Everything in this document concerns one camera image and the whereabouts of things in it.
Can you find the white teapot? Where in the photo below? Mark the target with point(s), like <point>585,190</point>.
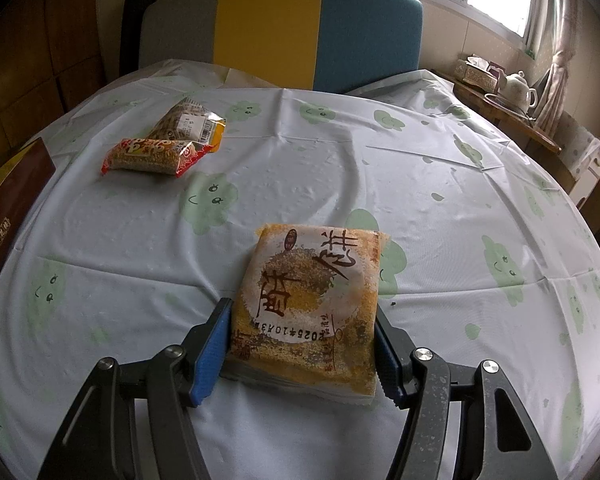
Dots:
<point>517,91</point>

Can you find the grey yellow blue chair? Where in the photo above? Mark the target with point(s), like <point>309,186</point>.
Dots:
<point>370,35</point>

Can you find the patterned tissue box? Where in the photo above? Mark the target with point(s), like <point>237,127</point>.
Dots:
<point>475,77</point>

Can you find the wooden side table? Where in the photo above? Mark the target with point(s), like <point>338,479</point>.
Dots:
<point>520,125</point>

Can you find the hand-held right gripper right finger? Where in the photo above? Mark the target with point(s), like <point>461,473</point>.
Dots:
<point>387,360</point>

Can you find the clear brown grain snack bag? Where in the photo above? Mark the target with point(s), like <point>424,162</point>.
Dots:
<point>180,120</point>

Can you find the white dotted chair cover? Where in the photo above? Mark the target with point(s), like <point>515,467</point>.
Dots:
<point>585,155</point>

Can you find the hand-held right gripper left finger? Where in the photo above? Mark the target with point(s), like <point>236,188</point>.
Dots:
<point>212,350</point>

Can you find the floral curtain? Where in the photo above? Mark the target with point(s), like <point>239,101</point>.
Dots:
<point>555,35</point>

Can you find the orange pastry packet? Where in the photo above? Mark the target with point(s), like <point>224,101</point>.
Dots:
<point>305,310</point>

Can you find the red and white snack packet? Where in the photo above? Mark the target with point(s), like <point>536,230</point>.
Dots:
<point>150,155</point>

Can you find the wooden cabinet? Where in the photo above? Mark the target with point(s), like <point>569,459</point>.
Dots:
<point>40,35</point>

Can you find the white tablecloth with green clouds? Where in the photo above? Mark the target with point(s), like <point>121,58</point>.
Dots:
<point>430,185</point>

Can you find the dark brown gift box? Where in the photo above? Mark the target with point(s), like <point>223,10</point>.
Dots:
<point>10,200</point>

